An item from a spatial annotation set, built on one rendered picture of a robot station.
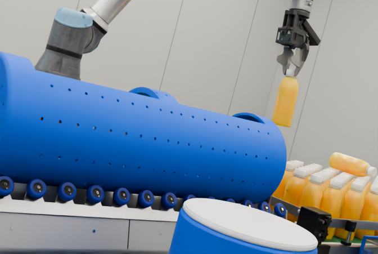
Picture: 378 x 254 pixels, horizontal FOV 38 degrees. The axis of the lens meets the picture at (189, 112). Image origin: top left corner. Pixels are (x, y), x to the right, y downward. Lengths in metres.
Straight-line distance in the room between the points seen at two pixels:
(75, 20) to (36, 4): 2.68
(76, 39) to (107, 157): 0.57
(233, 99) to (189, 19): 1.21
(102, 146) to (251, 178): 0.51
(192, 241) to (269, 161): 0.63
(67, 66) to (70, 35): 0.10
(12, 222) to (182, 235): 0.38
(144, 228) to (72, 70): 0.59
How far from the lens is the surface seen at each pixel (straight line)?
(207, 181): 1.48
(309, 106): 6.46
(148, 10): 5.10
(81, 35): 1.76
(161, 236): 1.45
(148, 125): 1.32
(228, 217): 1.09
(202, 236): 1.02
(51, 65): 1.73
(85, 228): 1.32
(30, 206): 1.26
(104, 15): 1.89
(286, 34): 1.85
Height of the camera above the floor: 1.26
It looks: 2 degrees down
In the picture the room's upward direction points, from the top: 15 degrees clockwise
